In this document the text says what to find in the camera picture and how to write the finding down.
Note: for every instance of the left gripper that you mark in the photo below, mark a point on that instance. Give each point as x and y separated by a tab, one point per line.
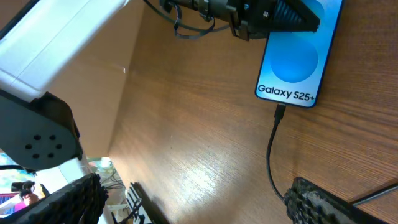
248	19

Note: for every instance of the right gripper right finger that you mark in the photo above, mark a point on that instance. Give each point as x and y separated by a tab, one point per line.
307	203

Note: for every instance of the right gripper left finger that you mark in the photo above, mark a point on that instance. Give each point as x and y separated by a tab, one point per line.
81	201

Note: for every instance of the blue Galaxy smartphone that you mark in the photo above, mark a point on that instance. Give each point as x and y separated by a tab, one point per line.
294	63

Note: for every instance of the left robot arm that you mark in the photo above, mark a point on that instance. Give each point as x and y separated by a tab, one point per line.
38	130

